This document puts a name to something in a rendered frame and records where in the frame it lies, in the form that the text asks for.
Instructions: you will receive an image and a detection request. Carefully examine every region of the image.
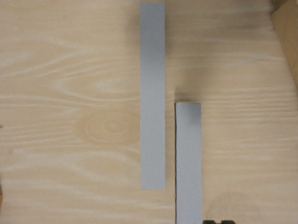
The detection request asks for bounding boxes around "grey square stick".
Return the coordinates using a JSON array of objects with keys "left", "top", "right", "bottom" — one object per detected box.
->
[
  {"left": 174, "top": 103, "right": 202, "bottom": 224},
  {"left": 140, "top": 3, "right": 165, "bottom": 189}
]

